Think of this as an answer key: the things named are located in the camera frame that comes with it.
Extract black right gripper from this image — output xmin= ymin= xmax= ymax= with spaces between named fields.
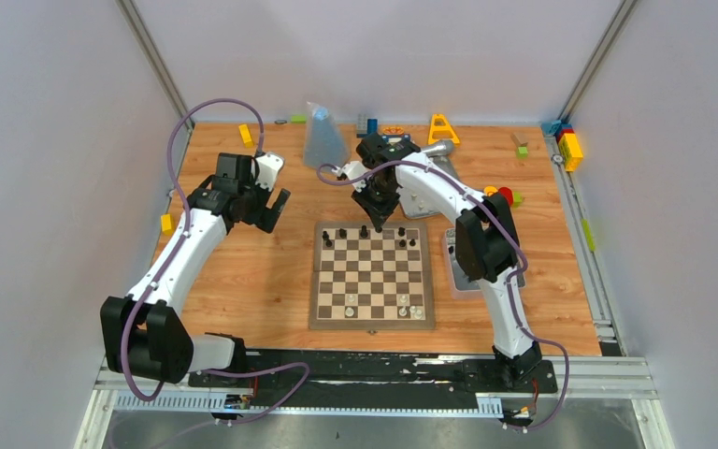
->
xmin=353 ymin=177 xmax=401 ymax=228

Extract grey tray white pieces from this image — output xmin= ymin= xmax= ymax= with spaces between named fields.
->
xmin=395 ymin=155 xmax=460 ymax=222

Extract wooden chess board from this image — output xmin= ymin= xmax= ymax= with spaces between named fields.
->
xmin=309 ymin=221 xmax=436 ymax=331

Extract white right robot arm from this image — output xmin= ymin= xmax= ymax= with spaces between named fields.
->
xmin=336 ymin=134 xmax=542 ymax=391

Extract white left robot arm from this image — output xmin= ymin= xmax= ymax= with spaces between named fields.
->
xmin=100 ymin=152 xmax=290 ymax=386

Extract grey tray black pieces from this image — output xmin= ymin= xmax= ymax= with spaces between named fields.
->
xmin=442 ymin=227 xmax=527 ymax=301

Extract blue white toy car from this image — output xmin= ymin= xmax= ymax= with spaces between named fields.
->
xmin=381 ymin=126 xmax=410 ymax=138

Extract blue grey lego block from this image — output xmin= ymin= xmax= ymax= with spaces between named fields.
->
xmin=355 ymin=114 xmax=378 ymax=138

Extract clear blue plastic bag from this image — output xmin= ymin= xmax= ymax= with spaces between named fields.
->
xmin=303 ymin=102 xmax=351 ymax=168

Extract silver metal cylinder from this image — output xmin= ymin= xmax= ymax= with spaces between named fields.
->
xmin=421 ymin=139 xmax=455 ymax=158

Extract yellow triangular toy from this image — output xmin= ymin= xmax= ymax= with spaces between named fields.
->
xmin=427 ymin=113 xmax=461 ymax=146

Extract yellow cube at left edge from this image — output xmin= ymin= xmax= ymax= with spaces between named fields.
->
xmin=160 ymin=213 xmax=177 ymax=236

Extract blue yellow red toy blocks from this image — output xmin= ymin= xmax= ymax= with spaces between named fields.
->
xmin=483 ymin=185 xmax=524 ymax=208

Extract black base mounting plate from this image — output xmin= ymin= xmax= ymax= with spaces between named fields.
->
xmin=187 ymin=349 xmax=558 ymax=410

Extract stacked coloured duplo blocks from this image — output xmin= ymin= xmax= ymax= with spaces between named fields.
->
xmin=540 ymin=121 xmax=584 ymax=172

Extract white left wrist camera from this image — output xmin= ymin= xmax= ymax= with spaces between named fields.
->
xmin=255 ymin=152 xmax=285 ymax=192

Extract yellow block by wall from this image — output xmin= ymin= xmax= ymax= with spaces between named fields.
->
xmin=237 ymin=123 xmax=255 ymax=149

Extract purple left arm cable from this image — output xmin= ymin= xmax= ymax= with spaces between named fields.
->
xmin=119 ymin=98 xmax=310 ymax=427

